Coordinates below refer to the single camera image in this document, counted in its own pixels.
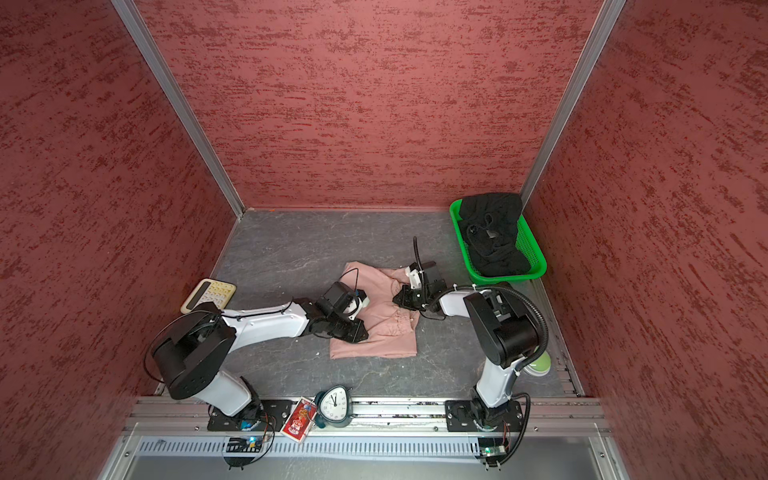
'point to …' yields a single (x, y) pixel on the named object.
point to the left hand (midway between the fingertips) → (364, 341)
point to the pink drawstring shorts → (392, 328)
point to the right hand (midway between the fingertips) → (392, 304)
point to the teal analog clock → (334, 407)
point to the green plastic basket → (523, 237)
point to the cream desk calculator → (210, 291)
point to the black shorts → (488, 223)
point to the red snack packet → (300, 420)
